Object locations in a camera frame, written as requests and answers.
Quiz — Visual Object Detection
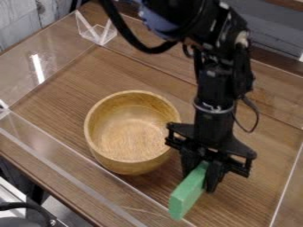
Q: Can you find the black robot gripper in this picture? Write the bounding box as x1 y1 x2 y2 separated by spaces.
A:
166 101 256 193

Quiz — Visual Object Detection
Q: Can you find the green rectangular block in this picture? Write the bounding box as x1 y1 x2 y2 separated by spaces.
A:
168 161 208 220

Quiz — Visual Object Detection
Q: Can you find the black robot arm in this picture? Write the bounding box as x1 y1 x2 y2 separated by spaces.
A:
99 0 256 192

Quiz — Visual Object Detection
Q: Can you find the brown wooden bowl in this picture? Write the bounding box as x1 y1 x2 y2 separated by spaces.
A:
84 90 182 176

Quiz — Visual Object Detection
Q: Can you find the clear acrylic tray enclosure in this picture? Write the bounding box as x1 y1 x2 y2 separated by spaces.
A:
0 16 303 227

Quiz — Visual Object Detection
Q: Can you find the black metal table frame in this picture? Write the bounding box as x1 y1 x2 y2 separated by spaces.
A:
0 156 69 227

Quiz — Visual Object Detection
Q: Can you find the clear acrylic corner bracket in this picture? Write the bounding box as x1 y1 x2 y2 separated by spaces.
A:
75 11 117 46

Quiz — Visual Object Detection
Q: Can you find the black cable bottom left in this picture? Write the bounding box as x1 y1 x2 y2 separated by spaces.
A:
0 201 52 227

